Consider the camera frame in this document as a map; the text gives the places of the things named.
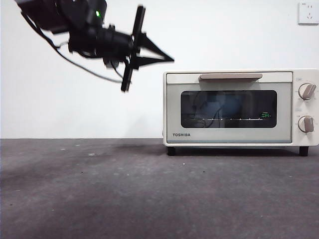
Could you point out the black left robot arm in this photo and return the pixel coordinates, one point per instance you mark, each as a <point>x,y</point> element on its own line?
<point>112,42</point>

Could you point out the white Toshiba toaster oven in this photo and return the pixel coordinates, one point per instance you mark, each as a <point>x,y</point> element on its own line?
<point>305,108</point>

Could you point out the beige oven knob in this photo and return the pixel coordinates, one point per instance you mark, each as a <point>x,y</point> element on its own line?
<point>306,123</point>
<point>307,91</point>

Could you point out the blue ribbed bowl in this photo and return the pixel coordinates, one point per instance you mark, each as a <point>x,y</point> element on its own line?
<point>231,107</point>

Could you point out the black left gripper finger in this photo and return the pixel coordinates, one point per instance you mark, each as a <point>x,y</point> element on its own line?
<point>159,47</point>
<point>152,62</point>

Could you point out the white wall socket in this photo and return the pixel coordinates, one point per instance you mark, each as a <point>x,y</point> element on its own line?
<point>309,13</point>

